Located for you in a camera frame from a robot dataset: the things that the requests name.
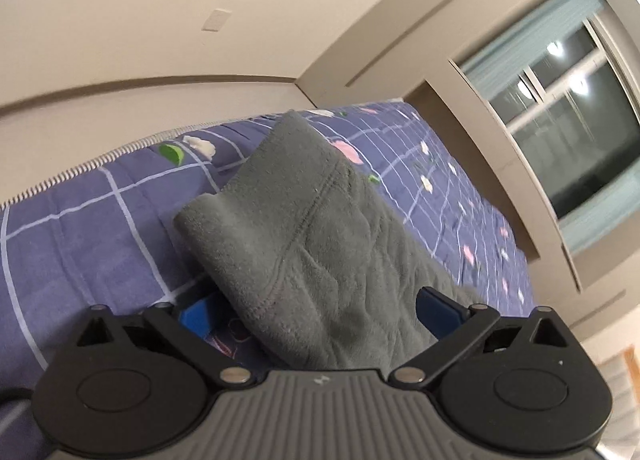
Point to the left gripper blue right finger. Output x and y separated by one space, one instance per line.
458 330

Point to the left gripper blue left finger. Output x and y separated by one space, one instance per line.
183 332

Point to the grey fleece pants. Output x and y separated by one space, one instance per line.
312 259

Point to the blue plaid floral bedspread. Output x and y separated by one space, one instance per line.
82 260

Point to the grey padded wooden headboard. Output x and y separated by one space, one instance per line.
620 439

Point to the right light blue curtain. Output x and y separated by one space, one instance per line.
603 212

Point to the light blue curtain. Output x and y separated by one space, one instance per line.
603 212
523 43

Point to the large glass window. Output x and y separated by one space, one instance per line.
572 115

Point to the left light blue curtain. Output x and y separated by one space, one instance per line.
523 43

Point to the white wall socket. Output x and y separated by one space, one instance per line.
216 20

